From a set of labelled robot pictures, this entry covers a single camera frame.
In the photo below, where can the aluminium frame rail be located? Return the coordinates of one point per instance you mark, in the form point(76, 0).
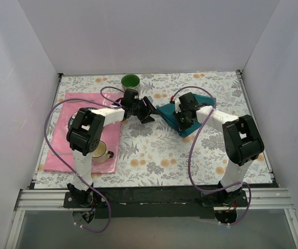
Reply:
point(53, 200)

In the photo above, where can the pink placemat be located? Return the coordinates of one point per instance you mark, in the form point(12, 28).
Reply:
point(110, 136)

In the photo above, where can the green inside floral mug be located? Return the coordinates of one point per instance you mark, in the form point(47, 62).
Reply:
point(130, 81)

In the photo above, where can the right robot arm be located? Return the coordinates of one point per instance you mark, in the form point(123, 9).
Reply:
point(242, 141)

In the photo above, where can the silver spoon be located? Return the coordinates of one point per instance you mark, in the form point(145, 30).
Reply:
point(60, 154)

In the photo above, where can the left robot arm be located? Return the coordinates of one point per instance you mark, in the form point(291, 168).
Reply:
point(85, 134)

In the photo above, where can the white plate blue rim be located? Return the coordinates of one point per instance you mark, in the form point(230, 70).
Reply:
point(71, 119)

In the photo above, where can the silver fork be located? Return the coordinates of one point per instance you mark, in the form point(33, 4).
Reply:
point(81, 100)

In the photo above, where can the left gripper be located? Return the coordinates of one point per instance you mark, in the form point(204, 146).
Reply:
point(143, 110)

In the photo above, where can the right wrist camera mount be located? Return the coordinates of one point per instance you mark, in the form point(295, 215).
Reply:
point(176, 102)

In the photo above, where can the cream enamel cup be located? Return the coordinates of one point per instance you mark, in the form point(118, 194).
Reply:
point(101, 153)

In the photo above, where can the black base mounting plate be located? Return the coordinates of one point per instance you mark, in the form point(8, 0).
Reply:
point(175, 201)

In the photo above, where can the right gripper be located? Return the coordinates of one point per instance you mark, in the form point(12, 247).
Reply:
point(181, 120)

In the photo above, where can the teal cloth napkin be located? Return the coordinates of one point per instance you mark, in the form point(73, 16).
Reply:
point(167, 110)

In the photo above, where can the floral tablecloth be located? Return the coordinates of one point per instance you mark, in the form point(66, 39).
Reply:
point(153, 154)

